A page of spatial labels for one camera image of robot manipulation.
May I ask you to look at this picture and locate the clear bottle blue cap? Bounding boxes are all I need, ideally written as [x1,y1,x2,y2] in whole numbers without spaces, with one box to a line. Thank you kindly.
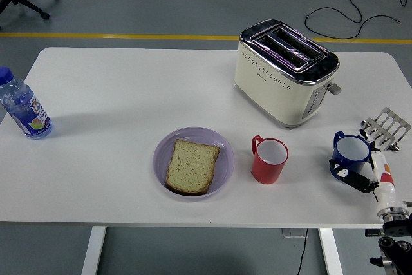
[0,66,53,140]

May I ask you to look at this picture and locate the grey box under table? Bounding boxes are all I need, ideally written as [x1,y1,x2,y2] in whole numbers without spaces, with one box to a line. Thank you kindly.
[281,228,308,239]

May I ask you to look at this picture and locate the red cup white inside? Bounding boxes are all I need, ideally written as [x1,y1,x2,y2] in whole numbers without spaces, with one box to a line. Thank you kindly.
[251,135,290,185]

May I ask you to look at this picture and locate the white table leg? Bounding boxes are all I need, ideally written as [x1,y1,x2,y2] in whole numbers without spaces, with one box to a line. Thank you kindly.
[80,225,108,275]
[318,227,344,275]

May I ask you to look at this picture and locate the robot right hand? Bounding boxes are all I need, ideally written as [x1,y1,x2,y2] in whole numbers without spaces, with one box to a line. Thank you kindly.
[328,129,406,214]

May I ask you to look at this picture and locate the slice of bread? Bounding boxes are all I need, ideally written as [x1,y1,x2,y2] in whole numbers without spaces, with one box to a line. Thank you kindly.
[165,138,221,196]

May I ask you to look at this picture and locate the cream and chrome toaster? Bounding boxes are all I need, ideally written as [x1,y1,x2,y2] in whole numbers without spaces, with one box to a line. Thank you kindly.
[234,19,342,130]

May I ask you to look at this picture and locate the thin black hanging cable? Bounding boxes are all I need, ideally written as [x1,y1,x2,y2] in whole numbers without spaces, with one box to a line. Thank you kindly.
[295,228,309,275]

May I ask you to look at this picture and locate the metal toast rack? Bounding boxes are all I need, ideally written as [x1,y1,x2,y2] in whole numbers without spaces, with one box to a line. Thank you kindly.
[360,106,412,153]

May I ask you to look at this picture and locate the blue cup white inside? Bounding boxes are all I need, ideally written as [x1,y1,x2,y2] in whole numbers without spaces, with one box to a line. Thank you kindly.
[328,131,371,183]

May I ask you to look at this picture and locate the purple plate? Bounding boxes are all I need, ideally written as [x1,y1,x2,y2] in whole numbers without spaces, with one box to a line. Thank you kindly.
[152,126,236,203]

